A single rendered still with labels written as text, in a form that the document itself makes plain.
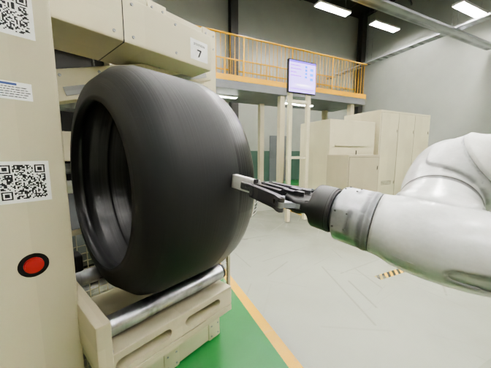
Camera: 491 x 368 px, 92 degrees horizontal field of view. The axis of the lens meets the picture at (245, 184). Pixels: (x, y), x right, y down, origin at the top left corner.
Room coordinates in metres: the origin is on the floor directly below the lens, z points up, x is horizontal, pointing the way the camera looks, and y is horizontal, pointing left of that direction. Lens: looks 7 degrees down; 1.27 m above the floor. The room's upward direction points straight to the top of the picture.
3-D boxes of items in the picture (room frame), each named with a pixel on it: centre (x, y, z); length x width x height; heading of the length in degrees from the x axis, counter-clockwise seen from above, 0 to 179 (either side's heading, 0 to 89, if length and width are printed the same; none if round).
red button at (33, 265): (0.43, 0.41, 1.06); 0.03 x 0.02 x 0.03; 139
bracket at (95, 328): (0.54, 0.42, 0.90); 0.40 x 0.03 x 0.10; 49
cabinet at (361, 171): (4.94, -2.23, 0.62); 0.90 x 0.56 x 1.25; 115
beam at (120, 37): (0.97, 0.44, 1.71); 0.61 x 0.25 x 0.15; 139
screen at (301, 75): (4.39, -0.99, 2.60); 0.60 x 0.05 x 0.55; 115
